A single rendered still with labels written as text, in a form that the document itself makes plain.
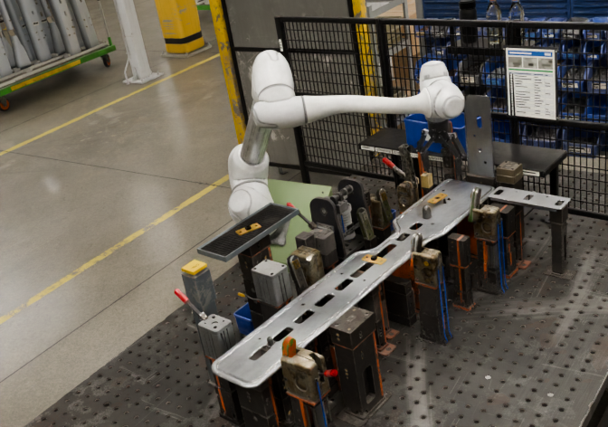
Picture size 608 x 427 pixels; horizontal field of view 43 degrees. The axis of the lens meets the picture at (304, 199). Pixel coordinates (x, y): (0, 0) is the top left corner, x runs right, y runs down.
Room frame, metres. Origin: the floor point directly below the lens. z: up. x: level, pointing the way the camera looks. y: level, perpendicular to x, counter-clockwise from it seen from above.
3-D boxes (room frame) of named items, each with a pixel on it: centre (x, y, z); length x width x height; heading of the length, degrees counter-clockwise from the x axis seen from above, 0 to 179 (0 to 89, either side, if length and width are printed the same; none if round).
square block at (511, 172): (2.72, -0.81, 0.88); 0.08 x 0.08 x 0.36; 46
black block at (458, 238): (2.35, -0.51, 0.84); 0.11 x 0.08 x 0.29; 46
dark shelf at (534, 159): (3.06, -0.68, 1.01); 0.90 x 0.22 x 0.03; 46
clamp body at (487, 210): (2.43, -0.63, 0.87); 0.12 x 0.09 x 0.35; 46
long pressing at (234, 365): (2.26, -0.19, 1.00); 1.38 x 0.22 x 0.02; 136
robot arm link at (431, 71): (2.60, -0.53, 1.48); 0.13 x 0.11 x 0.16; 2
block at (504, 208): (2.53, -0.71, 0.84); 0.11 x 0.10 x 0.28; 46
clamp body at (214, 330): (1.97, 0.33, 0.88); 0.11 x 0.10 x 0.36; 46
